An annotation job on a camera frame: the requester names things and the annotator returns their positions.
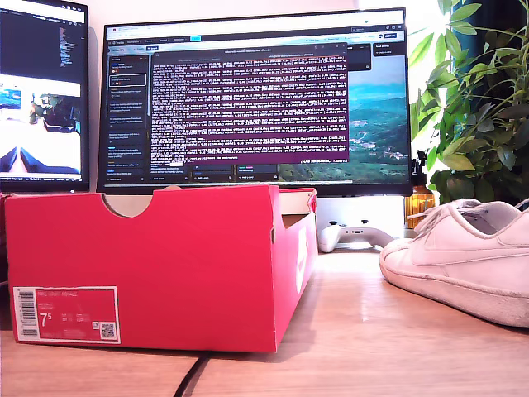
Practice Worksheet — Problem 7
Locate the white leather sneaker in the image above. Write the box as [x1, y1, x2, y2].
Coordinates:
[379, 197, 529, 328]

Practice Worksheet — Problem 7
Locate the red cardboard shoebox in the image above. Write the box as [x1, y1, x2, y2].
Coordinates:
[3, 184, 319, 355]

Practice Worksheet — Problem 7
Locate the white game controller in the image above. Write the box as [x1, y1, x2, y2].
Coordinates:
[317, 221, 396, 254]

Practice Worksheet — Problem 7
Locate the large black computer monitor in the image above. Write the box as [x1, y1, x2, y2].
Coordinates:
[95, 7, 414, 198]

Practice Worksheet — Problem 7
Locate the amber pump bottle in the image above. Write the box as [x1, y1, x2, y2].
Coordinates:
[404, 151, 437, 231]

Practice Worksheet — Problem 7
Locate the green leafy houseplant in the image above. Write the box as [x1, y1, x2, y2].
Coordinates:
[407, 0, 529, 206]

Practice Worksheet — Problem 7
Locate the small black computer monitor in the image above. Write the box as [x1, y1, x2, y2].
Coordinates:
[0, 0, 91, 194]

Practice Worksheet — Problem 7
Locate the black table cable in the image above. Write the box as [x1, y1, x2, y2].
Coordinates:
[173, 353, 212, 397]

